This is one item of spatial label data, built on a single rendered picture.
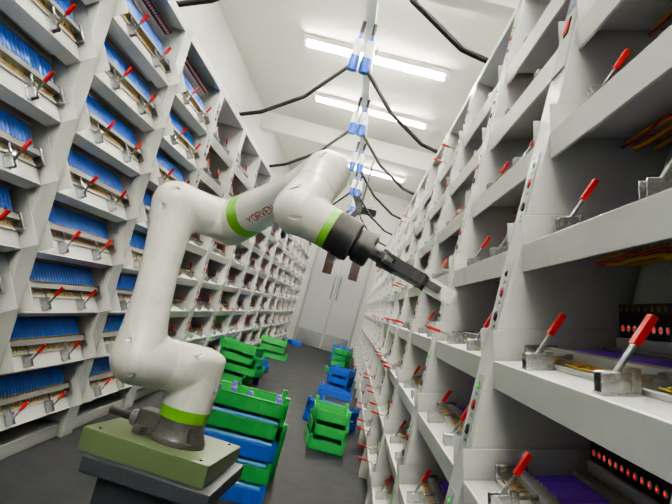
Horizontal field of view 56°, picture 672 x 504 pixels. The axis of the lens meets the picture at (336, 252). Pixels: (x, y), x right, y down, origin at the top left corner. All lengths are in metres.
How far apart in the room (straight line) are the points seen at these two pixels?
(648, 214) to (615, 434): 0.21
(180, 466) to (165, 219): 0.60
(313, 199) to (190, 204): 0.44
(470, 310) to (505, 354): 0.71
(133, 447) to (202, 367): 0.24
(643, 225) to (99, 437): 1.32
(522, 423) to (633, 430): 0.53
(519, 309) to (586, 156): 0.29
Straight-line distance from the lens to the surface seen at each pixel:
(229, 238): 1.72
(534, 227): 1.12
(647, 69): 0.84
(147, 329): 1.59
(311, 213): 1.31
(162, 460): 1.61
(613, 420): 0.64
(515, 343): 1.10
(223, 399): 2.37
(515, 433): 1.12
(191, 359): 1.62
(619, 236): 0.74
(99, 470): 1.64
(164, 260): 1.62
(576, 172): 1.16
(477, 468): 1.11
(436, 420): 1.63
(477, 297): 1.80
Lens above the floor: 0.77
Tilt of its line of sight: 5 degrees up
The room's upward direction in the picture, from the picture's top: 15 degrees clockwise
